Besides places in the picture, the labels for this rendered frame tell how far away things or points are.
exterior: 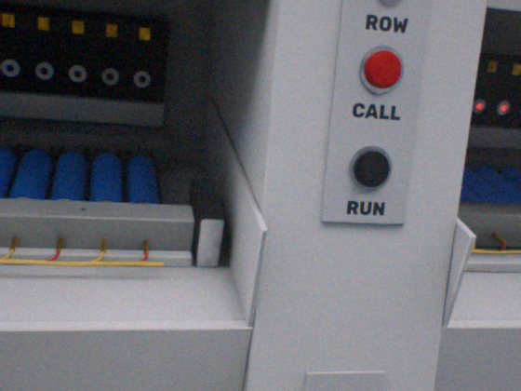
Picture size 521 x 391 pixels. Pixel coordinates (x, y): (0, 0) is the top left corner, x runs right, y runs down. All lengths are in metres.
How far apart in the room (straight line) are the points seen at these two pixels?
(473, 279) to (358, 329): 0.09
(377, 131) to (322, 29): 0.05
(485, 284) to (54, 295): 0.23
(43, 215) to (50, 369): 0.07
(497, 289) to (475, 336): 0.04
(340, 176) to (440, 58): 0.07
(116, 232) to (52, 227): 0.03
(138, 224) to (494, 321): 0.18
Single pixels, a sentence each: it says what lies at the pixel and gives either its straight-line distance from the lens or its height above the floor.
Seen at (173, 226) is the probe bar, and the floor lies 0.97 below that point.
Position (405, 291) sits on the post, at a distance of 0.31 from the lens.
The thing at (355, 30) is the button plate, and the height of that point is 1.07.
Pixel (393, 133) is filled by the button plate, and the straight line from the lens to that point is 0.29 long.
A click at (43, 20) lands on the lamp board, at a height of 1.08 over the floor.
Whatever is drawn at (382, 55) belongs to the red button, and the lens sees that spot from 0.29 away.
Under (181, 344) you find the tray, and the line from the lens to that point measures 0.30.
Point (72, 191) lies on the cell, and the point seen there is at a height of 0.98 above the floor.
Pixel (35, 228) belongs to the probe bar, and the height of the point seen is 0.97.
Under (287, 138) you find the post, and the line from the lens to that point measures 0.28.
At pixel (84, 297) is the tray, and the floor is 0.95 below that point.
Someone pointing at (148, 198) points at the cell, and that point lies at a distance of 0.35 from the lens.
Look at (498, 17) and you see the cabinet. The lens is 0.56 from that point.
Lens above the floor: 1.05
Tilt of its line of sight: 10 degrees down
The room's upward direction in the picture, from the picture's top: 5 degrees clockwise
